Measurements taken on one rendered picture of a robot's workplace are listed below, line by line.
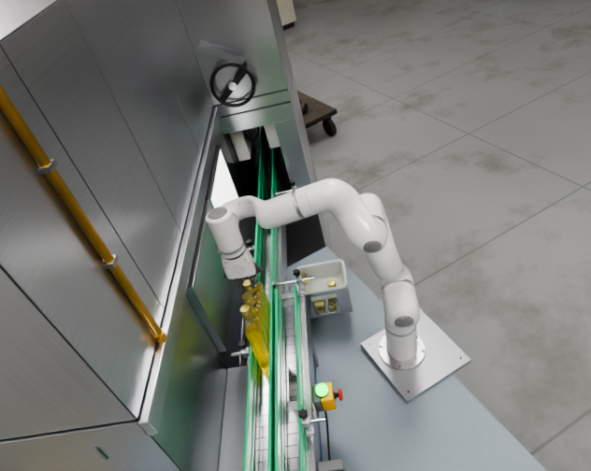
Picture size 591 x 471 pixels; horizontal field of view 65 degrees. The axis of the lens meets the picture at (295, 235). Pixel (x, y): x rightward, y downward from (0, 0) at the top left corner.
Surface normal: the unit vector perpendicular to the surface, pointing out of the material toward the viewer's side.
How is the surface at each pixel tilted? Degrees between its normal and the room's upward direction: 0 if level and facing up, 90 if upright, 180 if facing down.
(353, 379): 0
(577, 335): 0
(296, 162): 90
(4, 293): 90
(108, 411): 90
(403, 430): 0
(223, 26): 90
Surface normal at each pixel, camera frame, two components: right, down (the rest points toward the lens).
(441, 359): -0.18, -0.71
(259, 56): 0.04, 0.65
